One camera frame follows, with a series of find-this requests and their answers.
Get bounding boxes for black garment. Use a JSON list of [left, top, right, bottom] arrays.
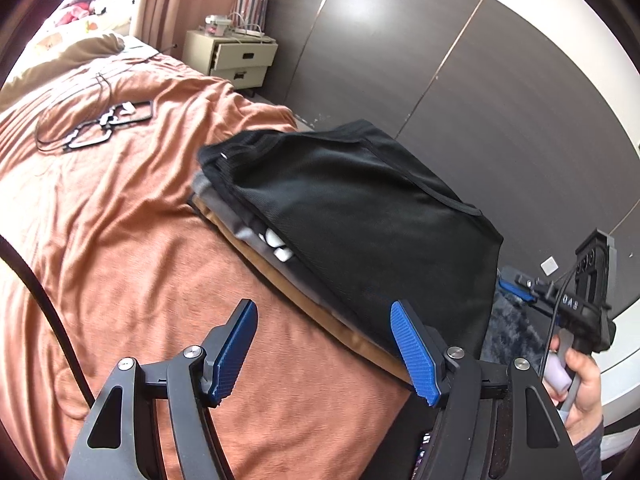
[[198, 120, 502, 356]]

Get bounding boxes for stack of folded clothes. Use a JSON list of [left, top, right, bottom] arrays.
[[186, 169, 417, 386]]

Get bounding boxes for person's right hand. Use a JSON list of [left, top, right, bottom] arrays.
[[542, 335, 603, 445]]

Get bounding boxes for dark shaggy floor rug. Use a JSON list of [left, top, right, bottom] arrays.
[[480, 287, 544, 368]]

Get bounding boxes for orange-brown bed blanket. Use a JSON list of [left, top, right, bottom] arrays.
[[1, 55, 408, 479]]

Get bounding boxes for cream bedside table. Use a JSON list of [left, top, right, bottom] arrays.
[[182, 30, 278, 90]]

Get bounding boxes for small tin on nightstand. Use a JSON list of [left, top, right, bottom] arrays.
[[204, 14, 233, 37]]

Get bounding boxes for beige satin duvet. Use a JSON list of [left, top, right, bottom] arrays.
[[1, 32, 125, 112]]

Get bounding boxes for striped gift bag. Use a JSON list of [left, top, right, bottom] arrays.
[[230, 0, 269, 35]]

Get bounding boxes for stuffed toys on windowsill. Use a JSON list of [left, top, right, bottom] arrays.
[[43, 0, 136, 32]]

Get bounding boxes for black braided cable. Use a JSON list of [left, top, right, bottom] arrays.
[[0, 234, 98, 409]]

